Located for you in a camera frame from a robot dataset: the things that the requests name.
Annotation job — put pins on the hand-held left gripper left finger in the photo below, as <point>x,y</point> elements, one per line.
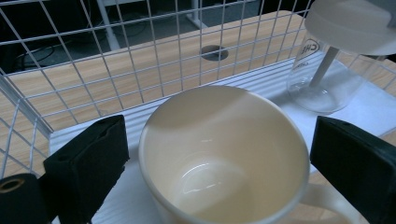
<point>87,165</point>

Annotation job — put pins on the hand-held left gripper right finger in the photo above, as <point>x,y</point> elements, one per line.
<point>358,161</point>

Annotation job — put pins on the cream ceramic mug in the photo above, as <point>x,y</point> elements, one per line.
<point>224,149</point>

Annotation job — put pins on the clear glass cup white lid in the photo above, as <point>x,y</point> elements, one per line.
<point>345,21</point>

